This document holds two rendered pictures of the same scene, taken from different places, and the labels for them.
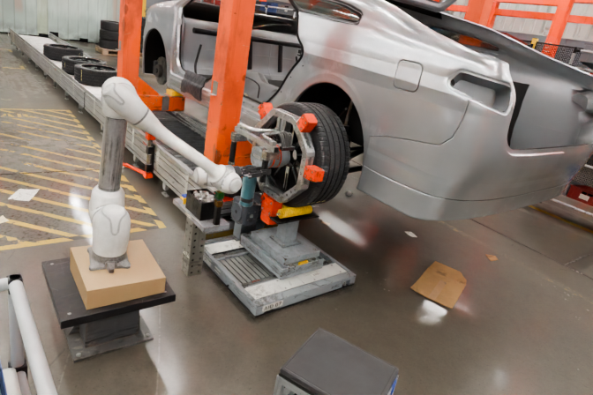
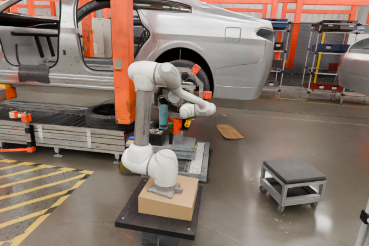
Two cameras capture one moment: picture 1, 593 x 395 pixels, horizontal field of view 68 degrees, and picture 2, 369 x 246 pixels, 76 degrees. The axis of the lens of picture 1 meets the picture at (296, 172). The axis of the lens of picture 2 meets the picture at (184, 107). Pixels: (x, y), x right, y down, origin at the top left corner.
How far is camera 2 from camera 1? 1.80 m
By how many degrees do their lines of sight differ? 39
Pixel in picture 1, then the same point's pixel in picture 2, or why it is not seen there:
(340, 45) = (183, 25)
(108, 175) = (147, 133)
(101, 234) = (172, 171)
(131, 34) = not seen: outside the picture
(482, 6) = not seen: hidden behind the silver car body
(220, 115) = (129, 81)
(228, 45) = (127, 33)
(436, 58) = (247, 23)
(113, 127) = (150, 97)
